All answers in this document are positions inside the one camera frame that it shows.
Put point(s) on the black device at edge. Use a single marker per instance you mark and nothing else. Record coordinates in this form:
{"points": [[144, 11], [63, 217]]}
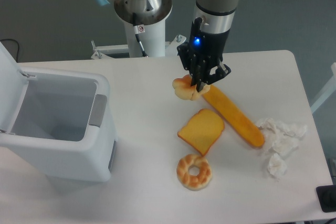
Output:
{"points": [[326, 197]]}

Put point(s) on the large crumpled white tissue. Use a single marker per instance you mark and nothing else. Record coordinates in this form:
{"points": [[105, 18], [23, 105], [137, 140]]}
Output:
{"points": [[280, 137]]}

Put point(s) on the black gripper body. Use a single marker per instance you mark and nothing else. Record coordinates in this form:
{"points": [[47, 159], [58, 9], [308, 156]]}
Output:
{"points": [[201, 43]]}

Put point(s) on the round braided bread roll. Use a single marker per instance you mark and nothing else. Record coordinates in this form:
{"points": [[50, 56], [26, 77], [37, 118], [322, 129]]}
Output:
{"points": [[184, 90]]}

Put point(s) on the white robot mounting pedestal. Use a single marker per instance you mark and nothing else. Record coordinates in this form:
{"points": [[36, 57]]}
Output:
{"points": [[145, 27]]}

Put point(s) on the ring shaped braided bread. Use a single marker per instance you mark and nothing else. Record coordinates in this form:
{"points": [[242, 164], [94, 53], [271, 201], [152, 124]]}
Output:
{"points": [[194, 172]]}

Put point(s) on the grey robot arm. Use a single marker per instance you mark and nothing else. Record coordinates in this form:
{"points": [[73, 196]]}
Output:
{"points": [[217, 16]]}

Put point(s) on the white open trash can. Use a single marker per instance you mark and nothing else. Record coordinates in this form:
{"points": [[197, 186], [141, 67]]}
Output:
{"points": [[58, 121]]}

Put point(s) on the white frame post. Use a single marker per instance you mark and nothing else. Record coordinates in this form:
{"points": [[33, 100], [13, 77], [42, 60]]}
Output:
{"points": [[327, 90]]}

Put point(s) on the long orange baguette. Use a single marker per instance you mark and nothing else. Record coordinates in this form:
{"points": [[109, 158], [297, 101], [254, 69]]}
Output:
{"points": [[243, 126]]}

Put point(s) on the small crumpled white tissue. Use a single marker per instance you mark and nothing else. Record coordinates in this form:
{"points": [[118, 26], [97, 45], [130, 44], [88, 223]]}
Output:
{"points": [[276, 166]]}

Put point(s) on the orange toast slice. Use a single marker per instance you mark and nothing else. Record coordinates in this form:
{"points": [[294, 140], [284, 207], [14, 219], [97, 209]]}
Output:
{"points": [[202, 130]]}

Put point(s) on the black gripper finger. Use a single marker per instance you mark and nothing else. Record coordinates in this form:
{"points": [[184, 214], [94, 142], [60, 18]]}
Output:
{"points": [[199, 71], [220, 73]]}

